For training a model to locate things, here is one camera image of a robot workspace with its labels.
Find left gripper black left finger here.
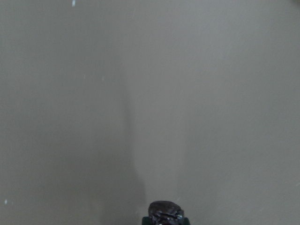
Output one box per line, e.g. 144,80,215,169
142,217,151,225

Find dark cherries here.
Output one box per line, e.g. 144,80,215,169
148,201,185,225

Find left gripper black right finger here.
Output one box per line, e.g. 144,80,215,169
182,217,190,225

